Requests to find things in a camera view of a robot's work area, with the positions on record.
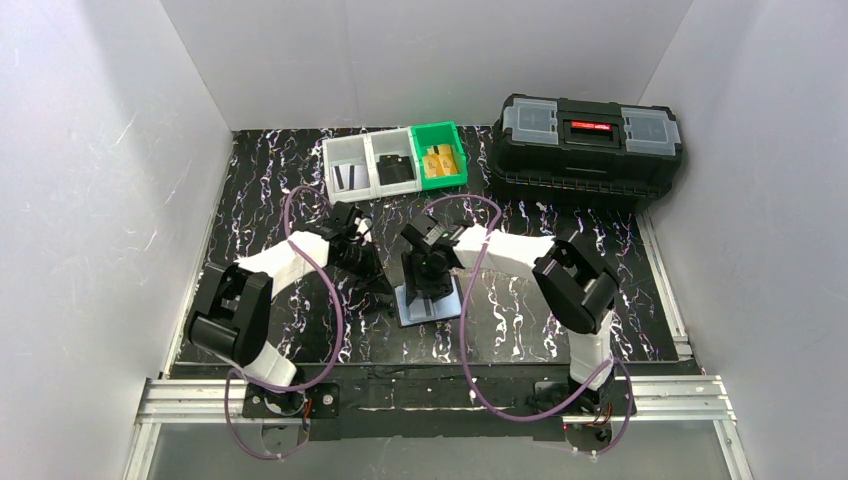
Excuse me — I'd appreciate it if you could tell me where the black card holder wallet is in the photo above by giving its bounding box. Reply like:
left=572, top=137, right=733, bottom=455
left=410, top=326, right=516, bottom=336
left=394, top=275, right=463, bottom=328

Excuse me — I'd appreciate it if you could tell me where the tan credit card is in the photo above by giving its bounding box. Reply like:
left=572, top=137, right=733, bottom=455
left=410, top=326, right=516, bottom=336
left=422, top=146, right=444, bottom=179

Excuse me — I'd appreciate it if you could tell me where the gold card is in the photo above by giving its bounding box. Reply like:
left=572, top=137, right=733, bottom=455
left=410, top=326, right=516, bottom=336
left=436, top=144, right=458, bottom=176

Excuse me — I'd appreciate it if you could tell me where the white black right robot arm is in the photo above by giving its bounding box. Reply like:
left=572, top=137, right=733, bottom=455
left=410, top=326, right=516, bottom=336
left=395, top=215, right=620, bottom=402

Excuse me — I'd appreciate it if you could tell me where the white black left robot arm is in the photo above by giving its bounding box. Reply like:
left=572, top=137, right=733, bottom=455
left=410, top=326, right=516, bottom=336
left=184, top=202, right=393, bottom=393

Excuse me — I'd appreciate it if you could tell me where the white left plastic bin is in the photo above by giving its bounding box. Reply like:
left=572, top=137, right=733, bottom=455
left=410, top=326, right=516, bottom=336
left=322, top=134, right=376, bottom=203

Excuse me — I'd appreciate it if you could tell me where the white plastic bin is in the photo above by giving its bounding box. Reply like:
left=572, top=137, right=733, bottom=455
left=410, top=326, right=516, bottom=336
left=322, top=134, right=376, bottom=203
left=366, top=127, right=422, bottom=198

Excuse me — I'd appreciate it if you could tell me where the green plastic bin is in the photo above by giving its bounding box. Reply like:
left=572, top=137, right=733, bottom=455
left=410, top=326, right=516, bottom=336
left=410, top=121, right=468, bottom=190

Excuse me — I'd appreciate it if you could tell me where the black marbled table mat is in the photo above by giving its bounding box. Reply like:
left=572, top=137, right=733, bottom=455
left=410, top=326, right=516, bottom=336
left=204, top=126, right=689, bottom=364

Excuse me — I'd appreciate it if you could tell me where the white middle plastic bin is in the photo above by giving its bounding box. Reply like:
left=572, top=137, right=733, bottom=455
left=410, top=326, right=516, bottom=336
left=366, top=127, right=422, bottom=198

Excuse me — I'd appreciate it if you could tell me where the black plastic toolbox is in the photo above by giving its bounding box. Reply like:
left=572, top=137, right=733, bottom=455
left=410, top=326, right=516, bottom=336
left=487, top=94, right=685, bottom=213

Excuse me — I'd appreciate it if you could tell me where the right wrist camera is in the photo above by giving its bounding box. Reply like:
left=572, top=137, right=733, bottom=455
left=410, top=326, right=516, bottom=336
left=401, top=214, right=457, bottom=252

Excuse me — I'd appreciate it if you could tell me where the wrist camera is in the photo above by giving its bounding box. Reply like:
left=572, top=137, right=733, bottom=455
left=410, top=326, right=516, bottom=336
left=401, top=214, right=457, bottom=252
left=329, top=201, right=372, bottom=243

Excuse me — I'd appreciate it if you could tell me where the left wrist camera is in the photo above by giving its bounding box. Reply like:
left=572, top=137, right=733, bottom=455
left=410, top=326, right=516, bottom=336
left=329, top=201, right=372, bottom=243

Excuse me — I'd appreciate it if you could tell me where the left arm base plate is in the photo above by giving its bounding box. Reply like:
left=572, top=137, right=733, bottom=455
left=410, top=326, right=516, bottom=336
left=242, top=383, right=340, bottom=419

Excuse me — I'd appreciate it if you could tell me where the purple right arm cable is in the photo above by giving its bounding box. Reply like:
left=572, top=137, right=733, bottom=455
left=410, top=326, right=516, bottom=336
left=423, top=193, right=634, bottom=456

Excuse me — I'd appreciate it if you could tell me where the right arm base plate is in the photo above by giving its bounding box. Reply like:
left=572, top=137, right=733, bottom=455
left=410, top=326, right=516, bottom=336
left=527, top=379, right=638, bottom=421

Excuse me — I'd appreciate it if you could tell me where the aluminium frame rail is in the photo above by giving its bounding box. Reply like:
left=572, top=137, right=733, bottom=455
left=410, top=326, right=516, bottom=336
left=124, top=365, right=752, bottom=479

